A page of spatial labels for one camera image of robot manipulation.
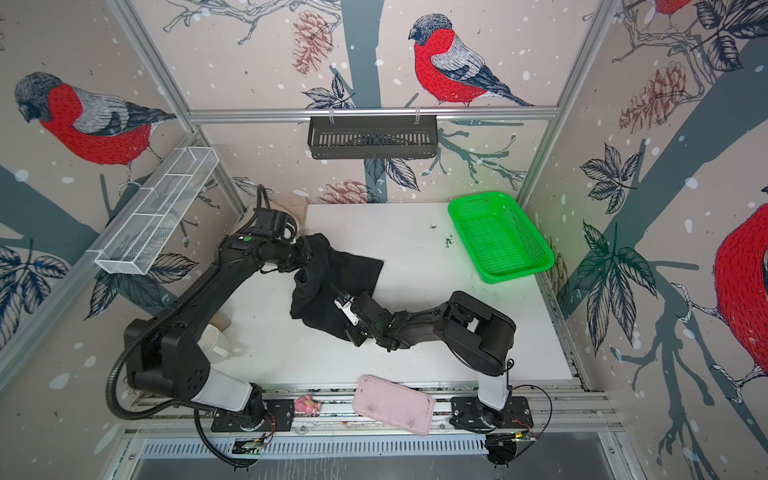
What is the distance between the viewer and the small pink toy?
2.43 feet

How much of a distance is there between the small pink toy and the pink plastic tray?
96 millimetres

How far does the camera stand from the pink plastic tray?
2.37 feet
